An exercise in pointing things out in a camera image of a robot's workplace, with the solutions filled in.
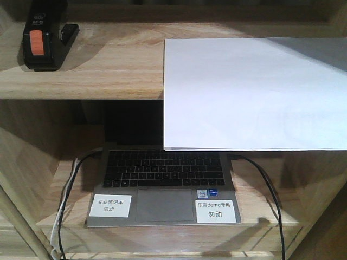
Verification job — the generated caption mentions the white paper sheets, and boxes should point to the white paper sheets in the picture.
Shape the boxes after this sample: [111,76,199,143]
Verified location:
[164,37,346,151]

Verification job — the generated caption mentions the black stapler orange label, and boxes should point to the black stapler orange label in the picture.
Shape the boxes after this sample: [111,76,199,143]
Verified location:
[22,1,79,71]

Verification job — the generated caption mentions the grey laptop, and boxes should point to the grey laptop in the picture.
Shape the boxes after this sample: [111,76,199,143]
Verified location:
[86,100,241,228]

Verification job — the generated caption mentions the white label sticker right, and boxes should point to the white label sticker right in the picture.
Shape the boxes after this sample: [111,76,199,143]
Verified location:
[195,199,237,224]

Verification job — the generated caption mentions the white label sticker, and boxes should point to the white label sticker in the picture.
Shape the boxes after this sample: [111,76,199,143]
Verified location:
[195,199,237,224]
[89,194,132,218]

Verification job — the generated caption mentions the white label sticker left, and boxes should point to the white label sticker left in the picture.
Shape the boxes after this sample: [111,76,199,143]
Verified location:
[89,194,132,218]

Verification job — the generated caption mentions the wooden shelf unit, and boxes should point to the wooden shelf unit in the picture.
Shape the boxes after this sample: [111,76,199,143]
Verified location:
[1,1,346,259]

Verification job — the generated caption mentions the black cable right of laptop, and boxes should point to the black cable right of laptop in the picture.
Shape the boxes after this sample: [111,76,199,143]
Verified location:
[227,153,286,260]

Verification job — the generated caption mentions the black cable of laptop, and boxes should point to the black cable of laptop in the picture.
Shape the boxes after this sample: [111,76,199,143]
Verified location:
[227,153,286,260]
[57,151,103,260]

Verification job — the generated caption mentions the black cable left of laptop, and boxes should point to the black cable left of laptop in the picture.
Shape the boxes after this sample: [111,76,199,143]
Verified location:
[57,151,103,260]

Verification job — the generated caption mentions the white cable left of laptop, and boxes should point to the white cable left of laptop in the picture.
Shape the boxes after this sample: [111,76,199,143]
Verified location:
[50,147,104,260]

